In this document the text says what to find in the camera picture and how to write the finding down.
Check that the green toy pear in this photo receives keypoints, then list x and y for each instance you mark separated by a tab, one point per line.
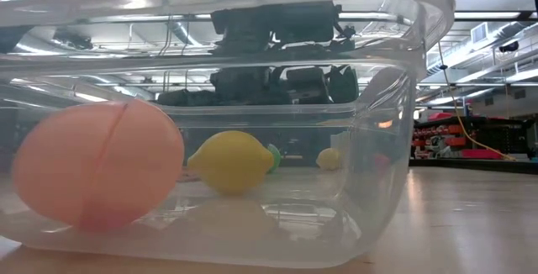
276	157

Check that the yellow toy lemon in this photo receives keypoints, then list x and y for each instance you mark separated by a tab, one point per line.
328	159
231	162

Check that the clear plastic tupperware container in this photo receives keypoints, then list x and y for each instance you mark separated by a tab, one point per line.
378	207

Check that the peach toy fruit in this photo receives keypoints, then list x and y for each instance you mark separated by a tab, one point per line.
96	164

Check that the white ceiling vent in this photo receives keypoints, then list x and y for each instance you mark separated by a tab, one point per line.
479	33

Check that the shelf with red bins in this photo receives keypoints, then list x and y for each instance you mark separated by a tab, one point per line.
445	135

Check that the blue and red bottle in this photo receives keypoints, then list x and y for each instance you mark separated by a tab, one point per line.
468	110

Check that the black ceiling fixture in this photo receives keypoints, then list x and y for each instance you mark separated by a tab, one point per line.
509	47

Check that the pink storage bin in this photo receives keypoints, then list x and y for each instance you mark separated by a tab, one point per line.
481	154

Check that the black aluminium table frame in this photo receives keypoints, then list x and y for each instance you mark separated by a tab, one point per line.
462	165

